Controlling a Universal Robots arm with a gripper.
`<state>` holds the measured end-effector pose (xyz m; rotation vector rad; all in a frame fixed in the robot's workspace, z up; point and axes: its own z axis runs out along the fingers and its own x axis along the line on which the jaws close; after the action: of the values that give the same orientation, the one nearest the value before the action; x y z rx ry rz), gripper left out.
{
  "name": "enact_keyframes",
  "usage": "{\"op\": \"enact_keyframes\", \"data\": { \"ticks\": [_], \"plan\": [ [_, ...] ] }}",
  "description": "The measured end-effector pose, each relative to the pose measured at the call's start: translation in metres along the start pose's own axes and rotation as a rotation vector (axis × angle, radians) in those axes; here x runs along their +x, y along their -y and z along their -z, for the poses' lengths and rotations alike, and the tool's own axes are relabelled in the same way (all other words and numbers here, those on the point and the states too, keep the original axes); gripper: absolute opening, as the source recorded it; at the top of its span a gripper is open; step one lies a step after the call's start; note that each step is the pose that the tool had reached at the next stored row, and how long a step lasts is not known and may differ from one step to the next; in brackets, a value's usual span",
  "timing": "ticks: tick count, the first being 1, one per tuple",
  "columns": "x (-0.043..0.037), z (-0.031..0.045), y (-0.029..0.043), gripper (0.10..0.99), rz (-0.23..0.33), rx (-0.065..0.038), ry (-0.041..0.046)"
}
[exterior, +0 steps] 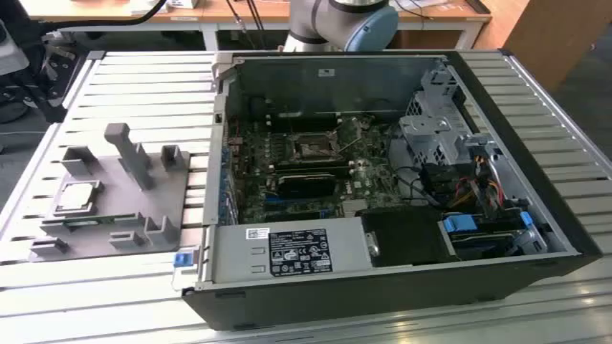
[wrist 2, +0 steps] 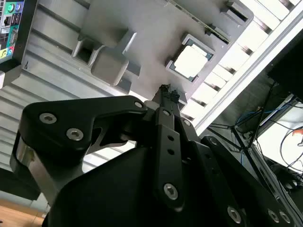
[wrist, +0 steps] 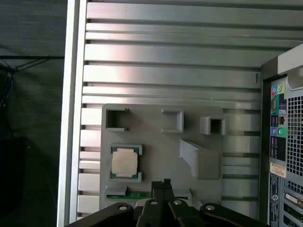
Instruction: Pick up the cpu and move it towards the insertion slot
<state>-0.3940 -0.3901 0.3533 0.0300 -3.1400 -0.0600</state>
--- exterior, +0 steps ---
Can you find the silver CPU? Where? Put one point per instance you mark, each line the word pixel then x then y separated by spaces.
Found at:
pixel 76 197

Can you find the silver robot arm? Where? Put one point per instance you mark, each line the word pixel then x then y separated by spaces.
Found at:
pixel 311 21

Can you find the black RAM slot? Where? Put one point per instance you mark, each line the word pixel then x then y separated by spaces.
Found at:
pixel 311 165
pixel 311 171

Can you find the CPU socket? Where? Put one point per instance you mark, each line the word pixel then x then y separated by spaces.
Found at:
pixel 314 150

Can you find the black graphics card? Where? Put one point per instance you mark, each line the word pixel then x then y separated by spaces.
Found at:
pixel 306 186

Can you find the metal locking lever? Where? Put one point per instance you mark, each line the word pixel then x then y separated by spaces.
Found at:
pixel 352 143

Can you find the silver heatsink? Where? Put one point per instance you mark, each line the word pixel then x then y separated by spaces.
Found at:
pixel 355 208

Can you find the green motherboard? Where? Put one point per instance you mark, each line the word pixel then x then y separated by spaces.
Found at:
pixel 372 186

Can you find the silver power supply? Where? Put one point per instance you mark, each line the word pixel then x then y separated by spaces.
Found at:
pixel 239 258

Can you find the silver drive cage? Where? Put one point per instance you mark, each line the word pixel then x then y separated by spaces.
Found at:
pixel 430 136

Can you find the white case sticker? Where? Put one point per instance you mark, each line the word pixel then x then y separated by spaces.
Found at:
pixel 326 72

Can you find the blue disk carrier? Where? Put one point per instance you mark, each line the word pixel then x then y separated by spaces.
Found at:
pixel 460 224

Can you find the blue case latch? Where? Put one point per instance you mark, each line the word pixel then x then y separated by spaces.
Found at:
pixel 184 259

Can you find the black PC case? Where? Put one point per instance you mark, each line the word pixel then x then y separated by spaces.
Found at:
pixel 335 304

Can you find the grey parts rack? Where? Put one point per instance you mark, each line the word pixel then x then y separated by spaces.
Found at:
pixel 119 200

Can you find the green RAM stick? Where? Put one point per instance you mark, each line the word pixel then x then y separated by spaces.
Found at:
pixel 95 219

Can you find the blue plastic clip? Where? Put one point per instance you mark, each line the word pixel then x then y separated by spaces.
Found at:
pixel 526 219

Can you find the black office chair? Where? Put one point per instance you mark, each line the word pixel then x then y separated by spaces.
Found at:
pixel 48 89

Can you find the wooden cabinet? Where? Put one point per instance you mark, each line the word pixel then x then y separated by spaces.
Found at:
pixel 550 36

